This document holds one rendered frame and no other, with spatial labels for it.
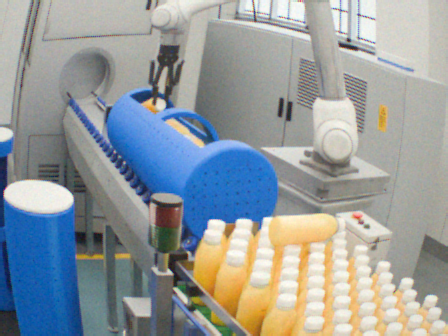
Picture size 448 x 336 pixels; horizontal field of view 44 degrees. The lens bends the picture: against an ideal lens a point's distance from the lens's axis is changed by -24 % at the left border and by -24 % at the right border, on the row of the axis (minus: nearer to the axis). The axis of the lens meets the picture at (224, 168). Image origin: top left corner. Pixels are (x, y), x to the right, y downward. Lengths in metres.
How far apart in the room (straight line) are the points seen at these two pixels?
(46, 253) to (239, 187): 0.63
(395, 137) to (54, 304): 2.12
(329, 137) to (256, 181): 0.31
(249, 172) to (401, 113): 1.57
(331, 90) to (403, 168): 1.36
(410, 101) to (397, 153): 0.31
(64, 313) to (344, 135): 1.09
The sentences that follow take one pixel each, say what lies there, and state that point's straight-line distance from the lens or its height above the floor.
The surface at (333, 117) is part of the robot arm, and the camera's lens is 2.12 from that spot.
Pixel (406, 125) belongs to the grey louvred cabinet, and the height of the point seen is 1.16.
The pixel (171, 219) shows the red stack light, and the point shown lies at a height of 1.23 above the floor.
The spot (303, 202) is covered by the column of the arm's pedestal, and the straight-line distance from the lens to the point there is 2.34.
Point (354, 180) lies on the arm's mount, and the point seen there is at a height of 1.07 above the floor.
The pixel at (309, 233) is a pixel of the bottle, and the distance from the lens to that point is 1.58.
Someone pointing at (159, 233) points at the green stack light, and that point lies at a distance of 1.31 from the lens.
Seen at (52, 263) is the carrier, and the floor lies 0.86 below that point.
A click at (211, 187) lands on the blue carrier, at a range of 1.86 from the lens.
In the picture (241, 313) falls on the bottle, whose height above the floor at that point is 1.00.
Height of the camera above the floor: 1.68
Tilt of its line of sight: 16 degrees down
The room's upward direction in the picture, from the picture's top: 7 degrees clockwise
